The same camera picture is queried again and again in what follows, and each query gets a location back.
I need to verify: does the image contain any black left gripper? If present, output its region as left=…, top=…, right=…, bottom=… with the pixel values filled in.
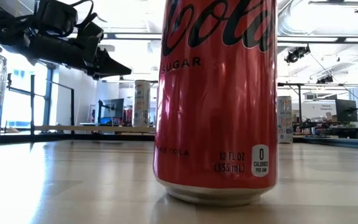
left=23, top=36, right=132, bottom=78

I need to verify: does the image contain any white Celsius can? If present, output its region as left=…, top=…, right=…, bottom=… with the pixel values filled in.
left=277, top=95, right=293, bottom=144
left=134, top=80, right=152, bottom=128

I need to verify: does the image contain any red Coca-Cola Zero can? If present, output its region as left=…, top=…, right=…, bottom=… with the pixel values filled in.
left=152, top=0, right=279, bottom=207

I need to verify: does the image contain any wooden shelf board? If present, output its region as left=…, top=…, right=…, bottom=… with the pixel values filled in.
left=33, top=124, right=157, bottom=134

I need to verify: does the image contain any long LED light bar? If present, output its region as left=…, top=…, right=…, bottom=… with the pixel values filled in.
left=99, top=32, right=358, bottom=44

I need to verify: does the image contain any monitor with blue screen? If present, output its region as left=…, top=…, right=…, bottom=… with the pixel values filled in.
left=98, top=98, right=126, bottom=126

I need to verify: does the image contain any black ceiling spotlight cluster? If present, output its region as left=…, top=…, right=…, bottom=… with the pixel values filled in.
left=284, top=45, right=311, bottom=65
left=315, top=74, right=335, bottom=85

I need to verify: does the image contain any distant cluttered work desk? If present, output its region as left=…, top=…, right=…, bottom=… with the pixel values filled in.
left=293, top=123, right=358, bottom=140

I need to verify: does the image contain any black computer monitor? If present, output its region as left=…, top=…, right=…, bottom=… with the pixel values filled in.
left=335, top=98, right=358, bottom=123

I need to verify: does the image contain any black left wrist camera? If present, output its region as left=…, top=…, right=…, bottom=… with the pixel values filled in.
left=73, top=21, right=104, bottom=41

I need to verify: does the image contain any thin black metal shelf rail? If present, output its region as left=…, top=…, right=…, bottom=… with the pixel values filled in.
left=29, top=73, right=160, bottom=135

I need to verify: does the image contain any black aluminium table frame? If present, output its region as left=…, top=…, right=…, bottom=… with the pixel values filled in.
left=0, top=132, right=358, bottom=152

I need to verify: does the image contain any distant black station frame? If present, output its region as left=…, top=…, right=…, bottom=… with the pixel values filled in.
left=277, top=82, right=358, bottom=131

